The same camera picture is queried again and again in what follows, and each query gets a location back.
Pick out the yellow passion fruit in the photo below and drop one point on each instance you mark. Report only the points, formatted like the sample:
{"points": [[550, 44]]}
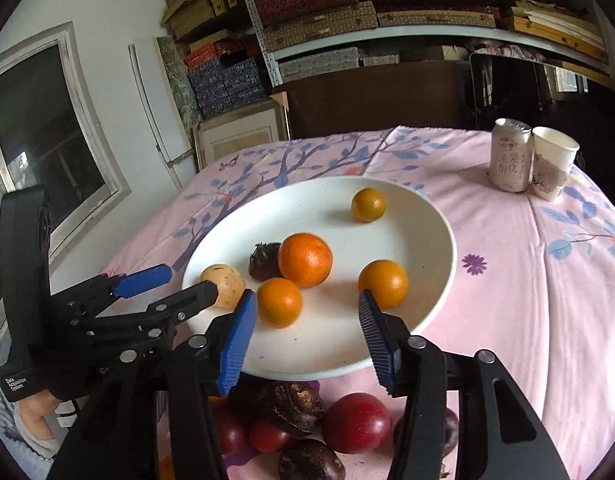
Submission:
{"points": [[225, 280]]}

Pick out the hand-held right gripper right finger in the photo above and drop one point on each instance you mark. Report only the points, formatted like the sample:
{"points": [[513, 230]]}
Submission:
{"points": [[380, 345]]}

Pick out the red cherry tomato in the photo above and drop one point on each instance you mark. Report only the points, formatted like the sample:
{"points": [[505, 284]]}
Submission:
{"points": [[266, 436]]}

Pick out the bright red plum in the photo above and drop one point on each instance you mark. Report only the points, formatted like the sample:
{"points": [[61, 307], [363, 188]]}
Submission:
{"points": [[356, 422]]}

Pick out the small greenish orange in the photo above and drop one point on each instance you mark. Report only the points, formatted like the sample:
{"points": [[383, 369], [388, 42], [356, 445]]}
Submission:
{"points": [[368, 205]]}

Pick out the white round plate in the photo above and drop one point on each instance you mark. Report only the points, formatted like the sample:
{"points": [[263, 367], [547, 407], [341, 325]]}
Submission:
{"points": [[312, 345]]}

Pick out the stack of tan woven cases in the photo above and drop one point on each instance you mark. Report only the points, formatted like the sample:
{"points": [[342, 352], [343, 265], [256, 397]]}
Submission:
{"points": [[322, 22]]}

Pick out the large orange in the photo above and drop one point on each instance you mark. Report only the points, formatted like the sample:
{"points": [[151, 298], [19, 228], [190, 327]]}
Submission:
{"points": [[305, 260]]}

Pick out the white framed window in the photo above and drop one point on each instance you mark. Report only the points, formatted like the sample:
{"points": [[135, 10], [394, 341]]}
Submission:
{"points": [[37, 135]]}

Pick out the stack of yellow woven boxes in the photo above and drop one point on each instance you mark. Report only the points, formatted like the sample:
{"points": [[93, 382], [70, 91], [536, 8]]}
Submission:
{"points": [[197, 5]]}

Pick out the dark wooden cabinet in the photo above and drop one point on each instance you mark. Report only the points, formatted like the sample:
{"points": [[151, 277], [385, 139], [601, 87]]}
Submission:
{"points": [[367, 100]]}

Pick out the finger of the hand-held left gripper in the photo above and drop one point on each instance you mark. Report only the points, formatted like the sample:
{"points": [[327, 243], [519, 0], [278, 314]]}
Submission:
{"points": [[142, 280], [187, 302]]}

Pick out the dark red plum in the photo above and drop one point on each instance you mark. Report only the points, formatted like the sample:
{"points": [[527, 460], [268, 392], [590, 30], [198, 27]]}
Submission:
{"points": [[232, 430]]}

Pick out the white metal shelf rack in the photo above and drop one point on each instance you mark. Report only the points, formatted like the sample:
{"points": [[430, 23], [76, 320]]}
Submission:
{"points": [[337, 40]]}

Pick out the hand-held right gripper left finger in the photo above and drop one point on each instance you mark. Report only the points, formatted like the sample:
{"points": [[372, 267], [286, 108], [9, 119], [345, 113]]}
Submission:
{"points": [[237, 340]]}

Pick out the wrinkled dark passion fruit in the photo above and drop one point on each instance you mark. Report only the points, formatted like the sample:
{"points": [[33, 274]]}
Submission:
{"points": [[292, 407]]}

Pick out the pink crumpled cloth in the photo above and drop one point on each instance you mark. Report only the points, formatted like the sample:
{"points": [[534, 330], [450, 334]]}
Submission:
{"points": [[507, 51]]}

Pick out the white paper cup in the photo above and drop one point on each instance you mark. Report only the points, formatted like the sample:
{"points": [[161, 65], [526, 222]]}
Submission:
{"points": [[552, 165]]}

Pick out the grey patterned flat box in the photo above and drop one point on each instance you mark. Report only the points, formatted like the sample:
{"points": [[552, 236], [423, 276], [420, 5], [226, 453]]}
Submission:
{"points": [[317, 62]]}

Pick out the dark purple passion fruit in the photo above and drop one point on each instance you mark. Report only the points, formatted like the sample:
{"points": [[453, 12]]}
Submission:
{"points": [[311, 462], [450, 432]]}

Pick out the green marbled panel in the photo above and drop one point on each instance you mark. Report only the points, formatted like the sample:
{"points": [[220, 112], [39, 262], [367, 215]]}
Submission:
{"points": [[177, 90]]}

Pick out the pink floral tablecloth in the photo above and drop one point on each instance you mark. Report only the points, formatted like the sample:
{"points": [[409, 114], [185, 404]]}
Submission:
{"points": [[487, 310]]}

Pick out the white drink can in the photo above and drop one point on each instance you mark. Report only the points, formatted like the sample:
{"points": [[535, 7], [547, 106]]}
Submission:
{"points": [[510, 157]]}

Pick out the dark glass panel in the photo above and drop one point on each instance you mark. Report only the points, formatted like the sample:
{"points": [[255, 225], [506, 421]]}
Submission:
{"points": [[512, 90]]}

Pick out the framed picture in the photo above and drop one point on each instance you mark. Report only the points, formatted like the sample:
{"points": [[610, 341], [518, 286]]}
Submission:
{"points": [[237, 140]]}

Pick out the stack of blue patterned boxes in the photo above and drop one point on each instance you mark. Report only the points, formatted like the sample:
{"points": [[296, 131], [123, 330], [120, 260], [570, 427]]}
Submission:
{"points": [[227, 80]]}

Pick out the white leaning board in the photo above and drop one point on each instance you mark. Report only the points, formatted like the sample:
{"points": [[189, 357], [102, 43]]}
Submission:
{"points": [[147, 100]]}

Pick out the stack of yellow wooden cases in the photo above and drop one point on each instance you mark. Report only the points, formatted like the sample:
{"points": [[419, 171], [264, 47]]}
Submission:
{"points": [[552, 22]]}

